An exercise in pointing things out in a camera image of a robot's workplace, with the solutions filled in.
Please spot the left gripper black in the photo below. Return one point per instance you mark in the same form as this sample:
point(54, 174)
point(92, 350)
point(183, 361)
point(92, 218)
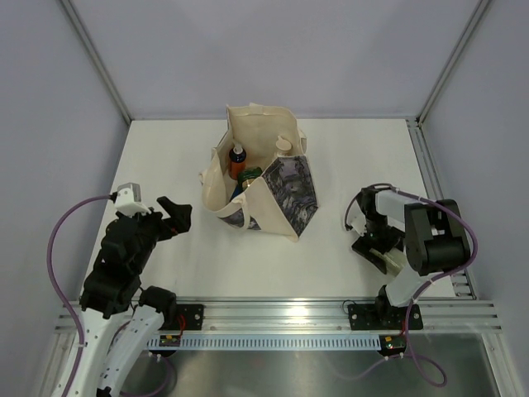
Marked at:
point(179, 216)

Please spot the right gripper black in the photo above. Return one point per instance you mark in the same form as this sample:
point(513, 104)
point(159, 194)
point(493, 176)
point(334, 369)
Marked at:
point(362, 247)

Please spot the green bottle beige cap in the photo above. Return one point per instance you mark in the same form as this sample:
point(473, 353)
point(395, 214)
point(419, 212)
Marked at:
point(391, 262)

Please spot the orange blue spray bottle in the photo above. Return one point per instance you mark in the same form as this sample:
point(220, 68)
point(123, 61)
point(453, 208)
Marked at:
point(237, 157)

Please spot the beige pump bottle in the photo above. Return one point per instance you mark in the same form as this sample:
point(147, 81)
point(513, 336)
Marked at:
point(283, 146)

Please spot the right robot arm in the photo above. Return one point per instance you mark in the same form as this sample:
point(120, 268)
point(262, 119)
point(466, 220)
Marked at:
point(418, 240)

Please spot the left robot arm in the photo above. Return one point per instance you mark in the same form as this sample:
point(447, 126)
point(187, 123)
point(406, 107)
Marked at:
point(117, 317)

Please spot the beige canvas tote bag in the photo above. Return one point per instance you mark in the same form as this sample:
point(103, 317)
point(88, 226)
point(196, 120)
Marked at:
point(283, 199)

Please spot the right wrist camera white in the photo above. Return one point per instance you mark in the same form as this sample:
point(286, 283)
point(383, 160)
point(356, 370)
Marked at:
point(354, 219)

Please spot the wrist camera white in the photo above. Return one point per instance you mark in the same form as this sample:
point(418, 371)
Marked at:
point(128, 200)
point(354, 219)

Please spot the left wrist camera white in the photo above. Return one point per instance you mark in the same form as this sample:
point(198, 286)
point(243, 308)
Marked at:
point(128, 200)

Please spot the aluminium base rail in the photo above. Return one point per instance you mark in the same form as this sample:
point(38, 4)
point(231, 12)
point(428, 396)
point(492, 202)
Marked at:
point(318, 316)

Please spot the white slotted cable duct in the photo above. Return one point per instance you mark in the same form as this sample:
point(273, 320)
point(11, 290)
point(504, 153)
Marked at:
point(286, 342)

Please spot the left aluminium frame post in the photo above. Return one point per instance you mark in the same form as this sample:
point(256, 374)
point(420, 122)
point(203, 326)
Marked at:
point(82, 33)

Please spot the aluminium frame post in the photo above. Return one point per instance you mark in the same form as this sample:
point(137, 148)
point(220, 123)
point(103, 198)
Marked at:
point(462, 44)
point(82, 33)

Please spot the right aluminium frame post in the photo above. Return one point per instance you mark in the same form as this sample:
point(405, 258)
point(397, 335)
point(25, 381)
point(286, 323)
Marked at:
point(462, 44)

